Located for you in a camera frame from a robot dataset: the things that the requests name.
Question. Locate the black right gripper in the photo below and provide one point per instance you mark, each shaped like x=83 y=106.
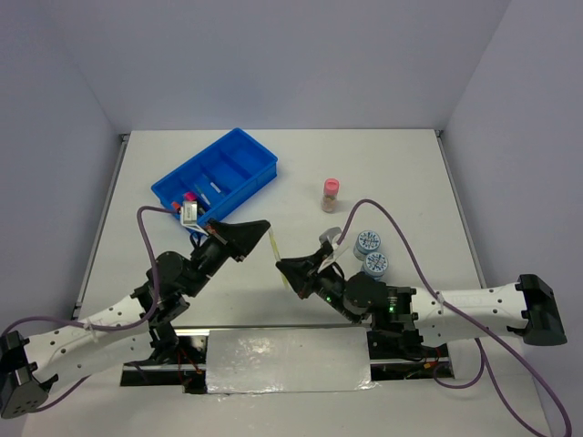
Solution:
x=299 y=269

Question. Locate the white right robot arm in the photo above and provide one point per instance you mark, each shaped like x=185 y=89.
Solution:
x=409 y=319

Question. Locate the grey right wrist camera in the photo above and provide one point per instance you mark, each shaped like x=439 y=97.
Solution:
x=332 y=236

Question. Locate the blue paint jar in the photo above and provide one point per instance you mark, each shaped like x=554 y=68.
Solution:
x=375 y=265
x=367 y=241

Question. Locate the blue compartment tray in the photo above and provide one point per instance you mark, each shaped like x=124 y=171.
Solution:
x=236 y=162

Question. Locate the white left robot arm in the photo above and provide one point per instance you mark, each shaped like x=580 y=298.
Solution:
x=136 y=328

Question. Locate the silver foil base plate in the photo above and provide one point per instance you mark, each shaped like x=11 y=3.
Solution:
x=287 y=361

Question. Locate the pink lidded small bottle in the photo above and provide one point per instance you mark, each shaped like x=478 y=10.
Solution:
x=330 y=190

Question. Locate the yellow ballpoint pen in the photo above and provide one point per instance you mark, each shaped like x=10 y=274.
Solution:
x=277 y=255

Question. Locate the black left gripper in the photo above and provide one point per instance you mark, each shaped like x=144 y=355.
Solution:
x=239 y=239

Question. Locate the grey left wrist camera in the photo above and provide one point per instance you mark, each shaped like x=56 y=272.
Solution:
x=189 y=213

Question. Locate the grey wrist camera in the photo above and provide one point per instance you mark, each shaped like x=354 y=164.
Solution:
x=332 y=236
x=189 y=213

